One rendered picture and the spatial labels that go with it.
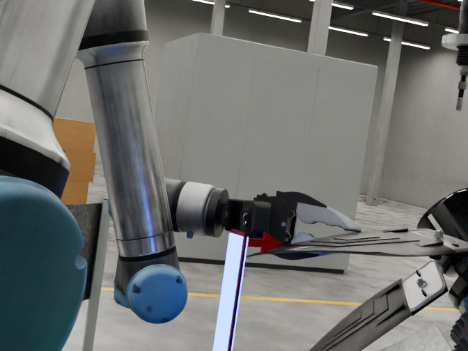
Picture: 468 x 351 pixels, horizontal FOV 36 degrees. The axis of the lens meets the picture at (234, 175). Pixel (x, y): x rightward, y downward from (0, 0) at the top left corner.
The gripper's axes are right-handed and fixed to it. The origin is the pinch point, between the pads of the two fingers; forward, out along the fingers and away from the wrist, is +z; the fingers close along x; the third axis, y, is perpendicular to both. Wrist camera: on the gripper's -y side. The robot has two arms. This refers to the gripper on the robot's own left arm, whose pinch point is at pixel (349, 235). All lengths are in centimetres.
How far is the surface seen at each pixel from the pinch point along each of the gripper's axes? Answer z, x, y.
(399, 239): 6.5, -0.6, -3.5
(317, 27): -194, -321, 1051
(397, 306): 7.5, 9.1, 11.3
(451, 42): 9.2, -27.2, -1.5
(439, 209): 11.1, -5.7, 8.3
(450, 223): 13.0, -4.0, 7.2
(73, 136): -403, -57, 686
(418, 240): 8.9, -0.9, -2.2
